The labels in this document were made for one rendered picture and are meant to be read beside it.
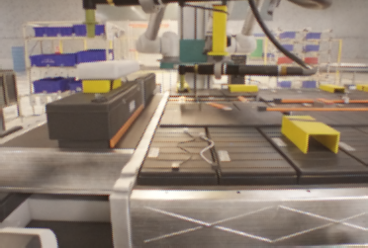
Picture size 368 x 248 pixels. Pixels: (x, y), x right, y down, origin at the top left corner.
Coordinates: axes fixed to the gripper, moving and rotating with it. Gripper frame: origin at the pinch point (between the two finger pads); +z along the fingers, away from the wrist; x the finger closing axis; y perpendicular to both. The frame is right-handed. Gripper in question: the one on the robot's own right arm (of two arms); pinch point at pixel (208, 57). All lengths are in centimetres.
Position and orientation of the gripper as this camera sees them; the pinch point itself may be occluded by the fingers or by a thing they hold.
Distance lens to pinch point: 117.1
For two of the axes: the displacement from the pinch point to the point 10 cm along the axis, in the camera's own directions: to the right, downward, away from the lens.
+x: -1.4, -7.4, -6.6
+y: -9.6, -0.6, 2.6
